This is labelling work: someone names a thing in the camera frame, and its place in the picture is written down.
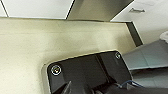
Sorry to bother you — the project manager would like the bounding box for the stainless steel dishwasher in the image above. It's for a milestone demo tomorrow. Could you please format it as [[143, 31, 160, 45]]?
[[67, 0, 135, 23]]

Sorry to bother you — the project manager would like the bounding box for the white drawer stack beside dishwasher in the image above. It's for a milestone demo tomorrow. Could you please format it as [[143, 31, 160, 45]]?
[[111, 0, 168, 45]]

